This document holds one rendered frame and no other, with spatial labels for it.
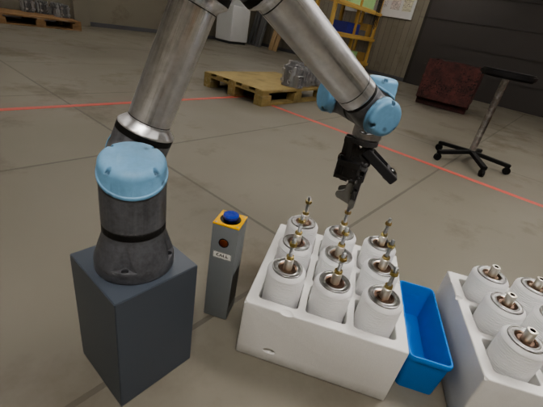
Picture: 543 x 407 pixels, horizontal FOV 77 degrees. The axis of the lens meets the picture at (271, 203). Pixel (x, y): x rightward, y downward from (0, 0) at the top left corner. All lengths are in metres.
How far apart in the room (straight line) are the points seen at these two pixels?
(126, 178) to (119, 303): 0.22
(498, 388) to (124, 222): 0.84
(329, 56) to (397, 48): 8.52
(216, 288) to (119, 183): 0.48
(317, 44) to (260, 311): 0.59
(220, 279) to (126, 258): 0.34
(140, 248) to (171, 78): 0.32
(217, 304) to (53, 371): 0.40
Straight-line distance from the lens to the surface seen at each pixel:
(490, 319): 1.05
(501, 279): 1.16
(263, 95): 3.49
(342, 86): 0.67
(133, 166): 0.61
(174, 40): 0.70
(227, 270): 0.92
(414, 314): 1.27
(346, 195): 0.97
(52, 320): 1.09
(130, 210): 0.63
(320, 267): 0.94
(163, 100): 0.71
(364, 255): 1.05
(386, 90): 0.88
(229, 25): 10.02
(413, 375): 1.03
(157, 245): 0.68
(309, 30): 0.62
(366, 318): 0.87
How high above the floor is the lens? 0.78
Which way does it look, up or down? 28 degrees down
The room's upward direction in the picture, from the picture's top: 11 degrees clockwise
